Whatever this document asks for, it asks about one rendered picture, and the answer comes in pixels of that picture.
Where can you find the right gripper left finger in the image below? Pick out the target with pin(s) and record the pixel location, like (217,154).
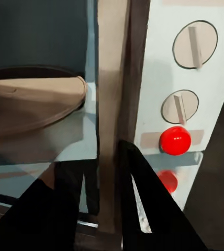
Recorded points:
(45,217)

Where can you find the microwave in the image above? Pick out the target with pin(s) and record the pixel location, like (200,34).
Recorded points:
(150,72)

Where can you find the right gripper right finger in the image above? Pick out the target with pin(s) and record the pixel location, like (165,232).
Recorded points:
(170,229)

